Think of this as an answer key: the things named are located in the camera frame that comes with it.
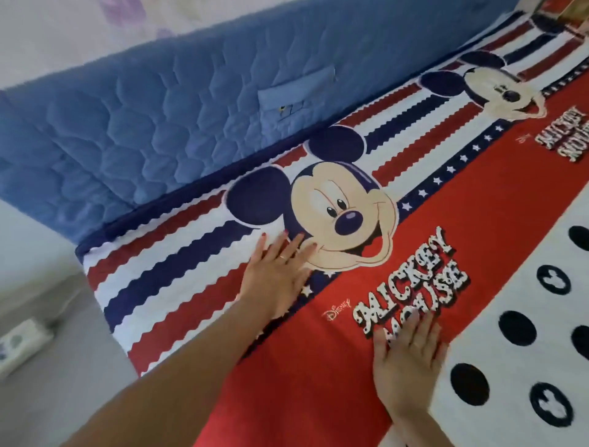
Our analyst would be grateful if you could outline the red checkered bed cover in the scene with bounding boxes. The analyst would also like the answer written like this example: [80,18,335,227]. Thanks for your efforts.
[531,0,589,25]

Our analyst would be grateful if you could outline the white plastic device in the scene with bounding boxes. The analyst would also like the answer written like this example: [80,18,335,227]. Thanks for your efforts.
[0,317,56,379]

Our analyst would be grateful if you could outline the blue padded cushion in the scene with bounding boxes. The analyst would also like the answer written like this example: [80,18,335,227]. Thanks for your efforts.
[0,0,521,246]

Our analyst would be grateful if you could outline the person's right hand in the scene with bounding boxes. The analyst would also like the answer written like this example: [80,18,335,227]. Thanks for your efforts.
[372,311,450,422]

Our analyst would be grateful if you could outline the person's left hand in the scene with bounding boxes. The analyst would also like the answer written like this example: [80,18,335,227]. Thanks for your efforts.
[239,231,318,319]

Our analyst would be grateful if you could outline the person's left forearm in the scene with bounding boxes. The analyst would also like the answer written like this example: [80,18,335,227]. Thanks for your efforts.
[64,297,278,447]

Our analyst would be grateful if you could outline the cartoon print bed sheet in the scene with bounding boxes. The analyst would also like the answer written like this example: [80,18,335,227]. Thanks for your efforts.
[75,9,589,447]

